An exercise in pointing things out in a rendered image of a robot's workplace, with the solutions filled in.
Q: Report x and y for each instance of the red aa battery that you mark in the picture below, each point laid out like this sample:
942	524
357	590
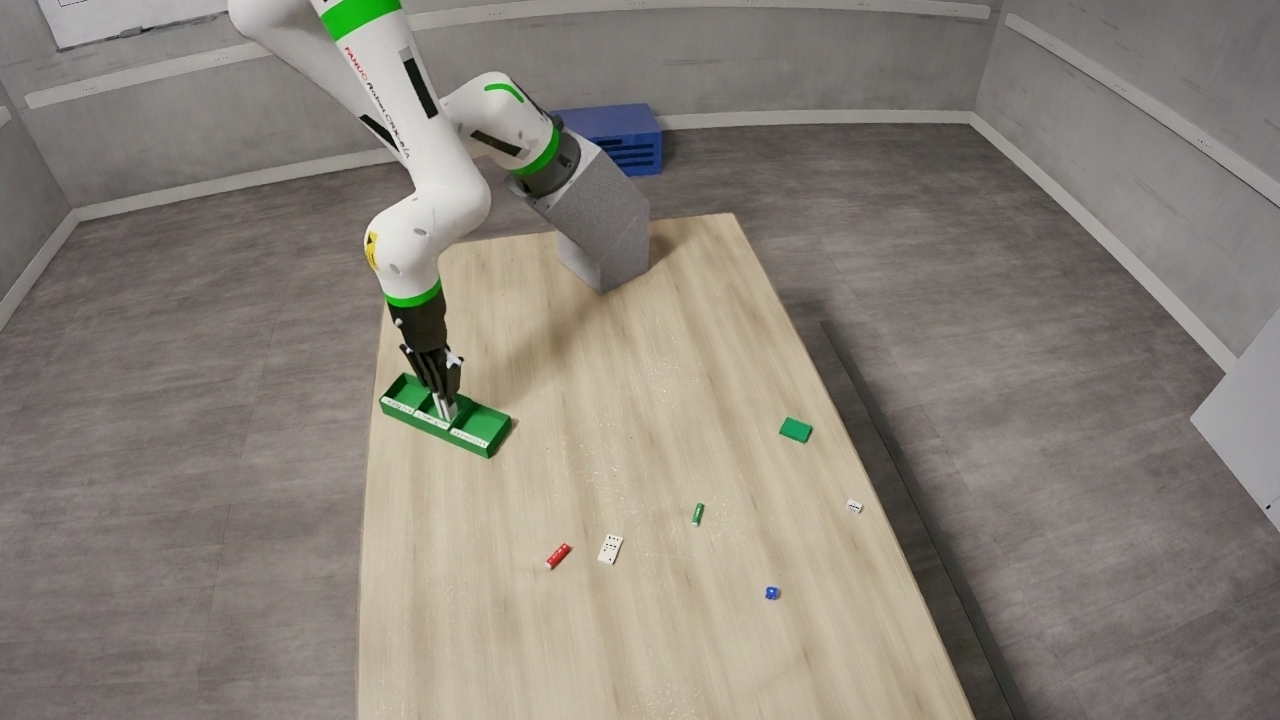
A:
556	556

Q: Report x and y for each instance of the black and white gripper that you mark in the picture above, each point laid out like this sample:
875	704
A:
434	342

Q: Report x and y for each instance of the green rack of labelled bins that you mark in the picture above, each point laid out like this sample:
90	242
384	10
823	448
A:
472	428

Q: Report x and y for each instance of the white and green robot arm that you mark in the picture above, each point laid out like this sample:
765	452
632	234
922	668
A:
490	114

